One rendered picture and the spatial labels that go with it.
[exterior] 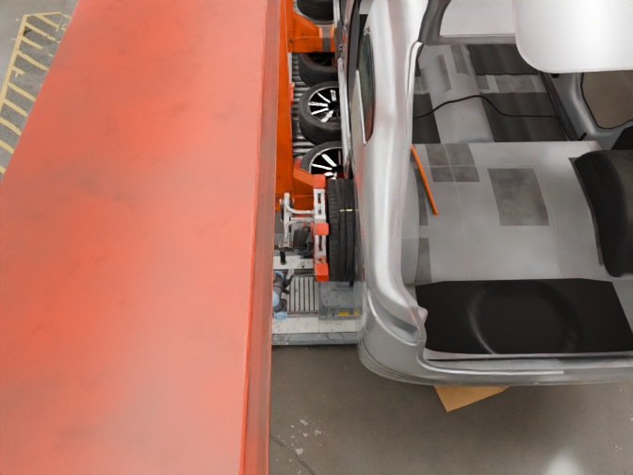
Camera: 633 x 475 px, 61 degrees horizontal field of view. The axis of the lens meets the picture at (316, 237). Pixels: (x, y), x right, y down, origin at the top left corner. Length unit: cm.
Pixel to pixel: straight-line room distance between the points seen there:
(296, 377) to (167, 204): 341
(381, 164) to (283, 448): 201
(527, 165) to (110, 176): 343
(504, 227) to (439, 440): 145
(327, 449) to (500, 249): 168
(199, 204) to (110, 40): 30
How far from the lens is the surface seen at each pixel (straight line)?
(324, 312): 394
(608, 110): 628
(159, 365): 44
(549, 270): 350
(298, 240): 321
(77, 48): 75
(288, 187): 377
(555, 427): 409
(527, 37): 148
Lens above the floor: 362
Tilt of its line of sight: 54 degrees down
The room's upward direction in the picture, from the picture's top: straight up
